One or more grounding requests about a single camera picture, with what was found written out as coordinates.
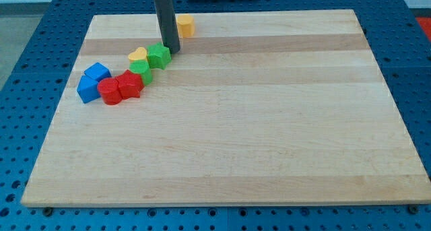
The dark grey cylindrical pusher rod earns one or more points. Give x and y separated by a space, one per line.
167 24

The yellow hexagon block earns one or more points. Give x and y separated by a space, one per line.
186 25

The green star block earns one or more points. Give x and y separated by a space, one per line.
158 56

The yellow heart block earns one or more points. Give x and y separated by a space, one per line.
139 54

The green cylinder block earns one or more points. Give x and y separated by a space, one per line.
142 68

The red star block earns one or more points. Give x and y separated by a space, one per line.
130 84

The blue cube block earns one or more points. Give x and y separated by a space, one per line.
97 72

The red cylinder block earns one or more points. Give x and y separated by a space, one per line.
108 89

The blue triangle block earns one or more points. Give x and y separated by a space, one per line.
87 89

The light wooden board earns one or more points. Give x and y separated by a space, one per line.
260 108

